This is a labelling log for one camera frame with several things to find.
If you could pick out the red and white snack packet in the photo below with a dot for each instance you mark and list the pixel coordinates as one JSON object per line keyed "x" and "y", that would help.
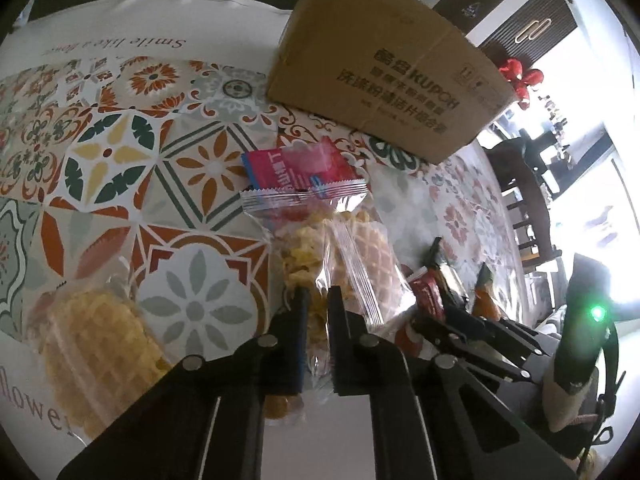
{"x": 406, "y": 342}

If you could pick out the patterned floral tablecloth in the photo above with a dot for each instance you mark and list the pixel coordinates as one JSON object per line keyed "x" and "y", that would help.
{"x": 150, "y": 160}

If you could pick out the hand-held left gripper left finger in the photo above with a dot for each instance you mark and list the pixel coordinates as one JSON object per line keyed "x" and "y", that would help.
{"x": 299, "y": 345}

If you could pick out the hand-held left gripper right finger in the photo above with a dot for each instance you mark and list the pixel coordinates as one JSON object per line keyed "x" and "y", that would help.
{"x": 336, "y": 345}

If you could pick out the small red snack packet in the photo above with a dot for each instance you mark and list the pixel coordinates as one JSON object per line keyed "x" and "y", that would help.
{"x": 427, "y": 292}

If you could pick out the brown cardboard box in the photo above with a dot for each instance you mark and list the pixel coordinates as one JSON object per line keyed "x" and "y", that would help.
{"x": 380, "y": 60}

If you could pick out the dark wooden chair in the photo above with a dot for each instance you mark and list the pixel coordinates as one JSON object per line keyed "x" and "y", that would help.
{"x": 525, "y": 190}

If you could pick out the red flower ornament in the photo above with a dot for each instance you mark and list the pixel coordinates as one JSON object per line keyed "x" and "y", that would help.
{"x": 520, "y": 80}

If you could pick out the orange snack packet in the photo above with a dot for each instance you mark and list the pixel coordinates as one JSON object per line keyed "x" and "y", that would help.
{"x": 486, "y": 295}

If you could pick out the person's right forearm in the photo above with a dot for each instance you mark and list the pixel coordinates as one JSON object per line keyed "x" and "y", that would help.
{"x": 567, "y": 400}

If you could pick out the clear packet of yellow crisps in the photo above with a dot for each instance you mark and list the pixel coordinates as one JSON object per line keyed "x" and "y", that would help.
{"x": 300, "y": 245}

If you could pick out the pink snack packet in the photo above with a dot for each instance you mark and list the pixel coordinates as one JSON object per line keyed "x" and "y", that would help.
{"x": 300, "y": 165}

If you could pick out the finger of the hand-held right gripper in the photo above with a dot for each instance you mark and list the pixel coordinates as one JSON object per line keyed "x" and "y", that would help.
{"x": 495, "y": 327}
{"x": 465, "y": 350}

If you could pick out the clear waffle snack packet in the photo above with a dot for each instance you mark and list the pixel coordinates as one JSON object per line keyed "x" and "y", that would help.
{"x": 370, "y": 265}
{"x": 100, "y": 350}

